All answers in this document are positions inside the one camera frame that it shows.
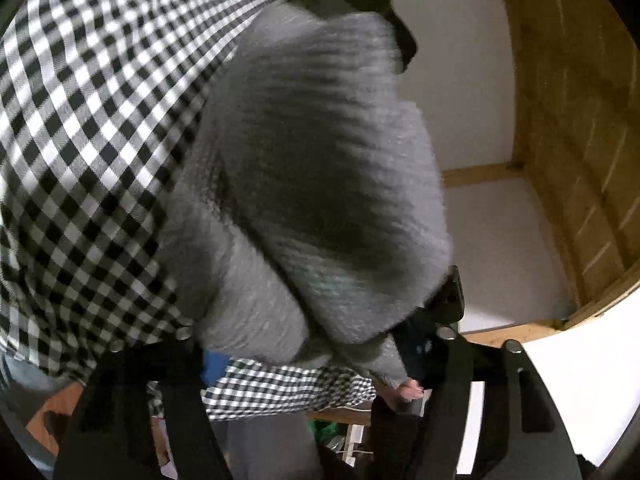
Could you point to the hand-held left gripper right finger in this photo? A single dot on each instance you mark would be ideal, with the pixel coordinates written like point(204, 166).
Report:
point(415, 350)

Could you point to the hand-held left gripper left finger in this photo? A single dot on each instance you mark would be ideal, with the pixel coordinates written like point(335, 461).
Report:
point(212, 367)

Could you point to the grey knit sweater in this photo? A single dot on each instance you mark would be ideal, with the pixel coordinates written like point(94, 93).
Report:
point(300, 160)

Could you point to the black white checkered cloth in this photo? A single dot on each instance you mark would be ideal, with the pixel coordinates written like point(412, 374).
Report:
point(75, 110)

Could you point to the person's right hand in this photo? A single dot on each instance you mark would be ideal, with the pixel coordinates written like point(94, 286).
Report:
point(405, 394)

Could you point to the grey pants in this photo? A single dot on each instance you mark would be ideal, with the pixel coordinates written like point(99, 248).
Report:
point(270, 450)

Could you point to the green bag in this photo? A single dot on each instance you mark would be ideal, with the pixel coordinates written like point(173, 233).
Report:
point(327, 430)

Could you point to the blue denim cloth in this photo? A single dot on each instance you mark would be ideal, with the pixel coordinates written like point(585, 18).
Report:
point(25, 375)

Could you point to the wooden drawer box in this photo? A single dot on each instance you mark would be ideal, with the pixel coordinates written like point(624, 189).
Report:
point(575, 135)

